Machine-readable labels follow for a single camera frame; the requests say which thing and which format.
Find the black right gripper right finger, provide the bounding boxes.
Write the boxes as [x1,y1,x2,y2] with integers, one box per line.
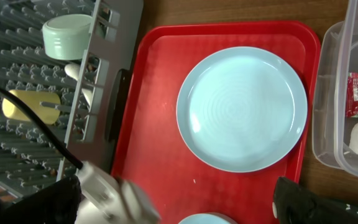
[272,177,358,224]

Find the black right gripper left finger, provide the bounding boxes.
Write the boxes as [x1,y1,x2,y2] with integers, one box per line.
[0,176,81,224]

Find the light blue bowl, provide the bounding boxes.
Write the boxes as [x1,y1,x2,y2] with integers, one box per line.
[178,212,237,224]

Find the yellow plastic cup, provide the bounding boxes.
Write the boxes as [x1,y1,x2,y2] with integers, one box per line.
[1,89,62,126]

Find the light blue plate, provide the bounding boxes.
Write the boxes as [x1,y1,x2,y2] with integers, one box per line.
[176,47,308,173]

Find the cream plastic spoon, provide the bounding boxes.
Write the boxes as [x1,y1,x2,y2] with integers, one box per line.
[64,63,93,106]

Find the green bowl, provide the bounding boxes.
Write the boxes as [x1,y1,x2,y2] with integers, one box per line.
[42,14,92,60]

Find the black waste tray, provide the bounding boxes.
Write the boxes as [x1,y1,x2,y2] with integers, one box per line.
[331,198,358,224]

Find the red plastic tray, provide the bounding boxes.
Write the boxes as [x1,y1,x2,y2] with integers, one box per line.
[112,21,321,223]

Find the clear plastic bin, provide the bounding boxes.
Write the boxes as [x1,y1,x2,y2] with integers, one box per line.
[312,1,358,177]

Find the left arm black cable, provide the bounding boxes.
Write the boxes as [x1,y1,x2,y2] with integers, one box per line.
[0,81,84,170]

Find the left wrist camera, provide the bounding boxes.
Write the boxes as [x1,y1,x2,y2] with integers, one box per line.
[75,162,160,224]

